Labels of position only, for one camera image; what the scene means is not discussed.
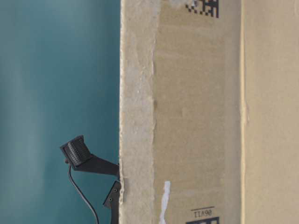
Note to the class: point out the brown cardboard box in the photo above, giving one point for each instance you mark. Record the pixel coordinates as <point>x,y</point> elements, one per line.
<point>209,112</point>

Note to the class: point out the dark green curtain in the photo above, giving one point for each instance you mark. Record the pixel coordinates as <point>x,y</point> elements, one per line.
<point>59,78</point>

